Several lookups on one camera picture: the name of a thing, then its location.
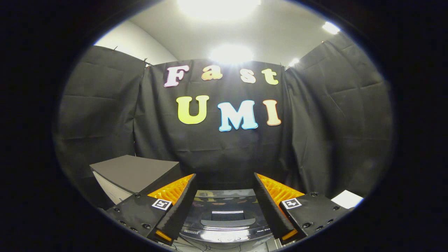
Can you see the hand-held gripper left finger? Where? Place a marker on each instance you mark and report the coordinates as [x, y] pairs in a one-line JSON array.
[[182, 206]]

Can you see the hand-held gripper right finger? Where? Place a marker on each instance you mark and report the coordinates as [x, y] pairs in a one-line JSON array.
[[271, 210]]

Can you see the dark grey washing machine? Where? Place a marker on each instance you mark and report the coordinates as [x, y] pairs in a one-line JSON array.
[[224, 237]]

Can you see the dark grey cabinet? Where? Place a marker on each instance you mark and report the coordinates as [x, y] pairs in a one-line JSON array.
[[136, 171]]

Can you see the black backdrop cloth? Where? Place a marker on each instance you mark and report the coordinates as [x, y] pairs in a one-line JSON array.
[[217, 150]]

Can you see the white paper sheet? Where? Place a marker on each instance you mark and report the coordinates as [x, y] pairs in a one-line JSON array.
[[348, 199]]

